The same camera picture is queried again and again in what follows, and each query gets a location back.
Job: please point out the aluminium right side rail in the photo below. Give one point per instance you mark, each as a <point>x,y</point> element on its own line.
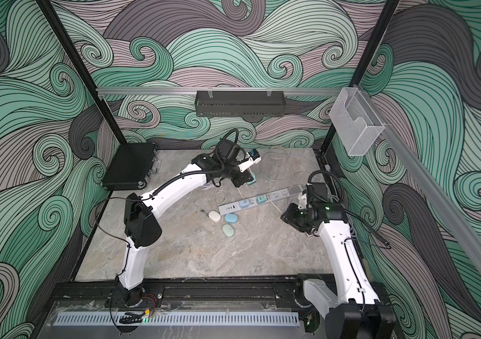
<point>445,209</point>

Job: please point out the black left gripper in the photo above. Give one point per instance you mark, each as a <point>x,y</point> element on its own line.
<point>243,179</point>

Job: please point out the green earbud case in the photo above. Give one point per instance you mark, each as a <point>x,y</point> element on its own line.
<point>228,230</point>

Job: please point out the clear acrylic wall holder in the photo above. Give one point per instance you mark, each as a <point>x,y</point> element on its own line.
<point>355,118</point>

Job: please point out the aluminium wall rail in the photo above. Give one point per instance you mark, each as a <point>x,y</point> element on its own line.
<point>163,90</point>

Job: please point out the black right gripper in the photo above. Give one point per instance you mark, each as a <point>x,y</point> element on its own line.
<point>290,216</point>

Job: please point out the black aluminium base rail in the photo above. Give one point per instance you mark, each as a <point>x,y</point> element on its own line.
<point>281,291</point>

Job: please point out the black carbon-pattern briefcase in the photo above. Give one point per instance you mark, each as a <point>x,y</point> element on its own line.
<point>130,167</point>

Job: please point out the blue USB wall charger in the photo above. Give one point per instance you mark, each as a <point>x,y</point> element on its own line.
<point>244,203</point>

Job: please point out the blue earbud case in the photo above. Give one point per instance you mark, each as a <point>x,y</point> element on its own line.
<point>231,218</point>

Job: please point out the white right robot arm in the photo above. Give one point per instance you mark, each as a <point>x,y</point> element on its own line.
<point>354,310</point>

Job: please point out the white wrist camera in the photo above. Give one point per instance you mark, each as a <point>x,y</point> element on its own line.
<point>302,201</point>
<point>253,157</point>

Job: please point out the white power strip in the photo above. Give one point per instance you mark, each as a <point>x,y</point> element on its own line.
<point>274,196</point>

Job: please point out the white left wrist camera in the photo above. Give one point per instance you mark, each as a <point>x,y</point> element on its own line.
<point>253,157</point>

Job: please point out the white slotted cable duct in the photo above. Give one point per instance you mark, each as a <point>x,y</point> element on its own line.
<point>179,319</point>

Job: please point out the white earbud case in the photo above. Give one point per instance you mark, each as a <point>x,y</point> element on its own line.
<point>214,216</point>

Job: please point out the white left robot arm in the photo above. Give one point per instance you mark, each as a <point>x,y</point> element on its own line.
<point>228,160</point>

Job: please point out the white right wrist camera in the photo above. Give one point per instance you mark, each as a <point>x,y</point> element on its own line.
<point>302,201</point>

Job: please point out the teal dual-port wall charger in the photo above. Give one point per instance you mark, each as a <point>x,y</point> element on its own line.
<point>261,199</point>

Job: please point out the black perforated wall tray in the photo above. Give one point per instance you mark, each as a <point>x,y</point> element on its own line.
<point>240,104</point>

